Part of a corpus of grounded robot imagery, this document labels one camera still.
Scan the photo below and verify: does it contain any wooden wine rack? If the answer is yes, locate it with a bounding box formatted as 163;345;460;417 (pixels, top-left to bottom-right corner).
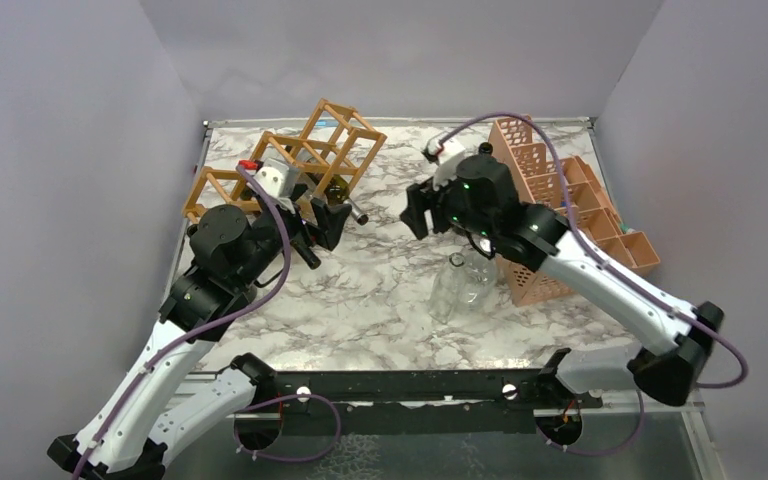
182;98;387;224

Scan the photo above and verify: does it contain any clear glass jug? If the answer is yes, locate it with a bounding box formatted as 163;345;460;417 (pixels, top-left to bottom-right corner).
428;249;498;322

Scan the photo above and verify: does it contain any dark green wine bottle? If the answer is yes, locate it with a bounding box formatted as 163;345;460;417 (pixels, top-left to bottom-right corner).
290;227;321;270

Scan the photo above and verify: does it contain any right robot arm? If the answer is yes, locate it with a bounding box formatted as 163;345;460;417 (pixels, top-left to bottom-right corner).
400;154;724;407

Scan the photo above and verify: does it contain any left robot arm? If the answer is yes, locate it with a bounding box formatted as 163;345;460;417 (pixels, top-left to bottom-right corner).
47;174;352;479

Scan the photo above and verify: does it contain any green wine bottle silver neck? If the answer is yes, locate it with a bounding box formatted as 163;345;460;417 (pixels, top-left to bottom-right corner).
478;142;493;155

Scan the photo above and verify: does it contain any pink plastic organizer rack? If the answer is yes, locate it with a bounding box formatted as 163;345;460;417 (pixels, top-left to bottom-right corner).
487;114;662;308

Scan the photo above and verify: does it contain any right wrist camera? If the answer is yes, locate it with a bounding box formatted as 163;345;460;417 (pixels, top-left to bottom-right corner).
236;158;301;214

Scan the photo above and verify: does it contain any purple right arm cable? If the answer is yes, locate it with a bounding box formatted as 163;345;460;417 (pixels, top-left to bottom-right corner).
69;165;293;480

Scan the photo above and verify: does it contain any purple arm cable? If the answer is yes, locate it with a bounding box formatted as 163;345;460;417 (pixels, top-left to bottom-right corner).
69;165;293;480
436;112;750;391

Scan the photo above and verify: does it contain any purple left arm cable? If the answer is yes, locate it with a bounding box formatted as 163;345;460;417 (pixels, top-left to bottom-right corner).
436;112;750;391

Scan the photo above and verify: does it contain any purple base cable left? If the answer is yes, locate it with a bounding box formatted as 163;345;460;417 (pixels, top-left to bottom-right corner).
232;394;343;464

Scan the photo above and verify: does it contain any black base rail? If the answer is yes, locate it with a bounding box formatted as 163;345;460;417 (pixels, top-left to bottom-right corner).
171;354;605;439

